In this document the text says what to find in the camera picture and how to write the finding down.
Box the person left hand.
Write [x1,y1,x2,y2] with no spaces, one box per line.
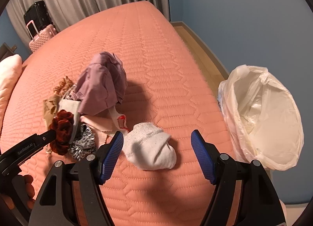
[1,175,35,210]

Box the beige stocking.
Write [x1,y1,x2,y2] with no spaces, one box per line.
[43,94,61,129]

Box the pink cloth piece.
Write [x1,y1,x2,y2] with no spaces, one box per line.
[80,115,116,144]

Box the white red patterned sock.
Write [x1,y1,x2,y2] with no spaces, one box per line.
[108,106,129,134]

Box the dark red velvet scrunchie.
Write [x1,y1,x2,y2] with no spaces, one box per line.
[49,109,74,156]

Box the salmon quilted bed mattress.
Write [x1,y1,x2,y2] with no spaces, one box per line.
[1,2,233,225]

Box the dark wooden headboard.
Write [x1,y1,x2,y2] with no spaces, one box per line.
[0,43,17,61]

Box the leopard print scrunchie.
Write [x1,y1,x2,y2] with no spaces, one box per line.
[69,123,97,161]

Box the purple cloth pouch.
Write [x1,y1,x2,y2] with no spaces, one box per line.
[73,52,127,115]

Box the brown scrunchie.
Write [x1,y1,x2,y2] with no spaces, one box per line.
[53,76,74,97]

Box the pink suitcase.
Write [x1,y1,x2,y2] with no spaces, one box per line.
[26,20,57,52]

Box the black suitcase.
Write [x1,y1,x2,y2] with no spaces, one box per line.
[23,0,52,32]

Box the white lined trash bin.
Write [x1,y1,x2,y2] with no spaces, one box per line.
[218,65,304,171]

